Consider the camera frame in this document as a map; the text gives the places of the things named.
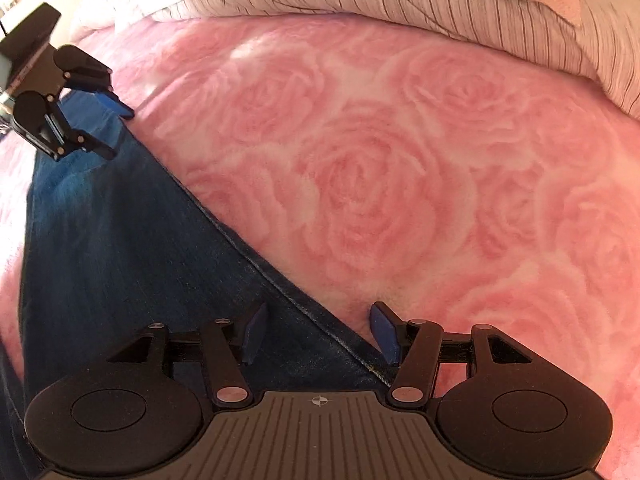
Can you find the striped white duvet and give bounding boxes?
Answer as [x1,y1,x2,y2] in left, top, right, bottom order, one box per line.
[112,0,640,122]

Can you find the blue denim jeans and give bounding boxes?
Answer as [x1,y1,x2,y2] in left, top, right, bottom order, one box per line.
[0,92,397,480]

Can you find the pink rose print blanket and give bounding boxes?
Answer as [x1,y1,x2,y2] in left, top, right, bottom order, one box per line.
[0,10,640,480]

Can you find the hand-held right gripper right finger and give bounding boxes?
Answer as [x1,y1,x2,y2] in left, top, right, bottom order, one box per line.
[369,301,533,408]

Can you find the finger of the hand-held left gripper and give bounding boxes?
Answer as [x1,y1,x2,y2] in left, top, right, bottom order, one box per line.
[54,44,135,120]
[11,91,119,162]

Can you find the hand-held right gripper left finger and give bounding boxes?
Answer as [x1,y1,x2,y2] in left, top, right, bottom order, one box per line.
[106,301,267,409]

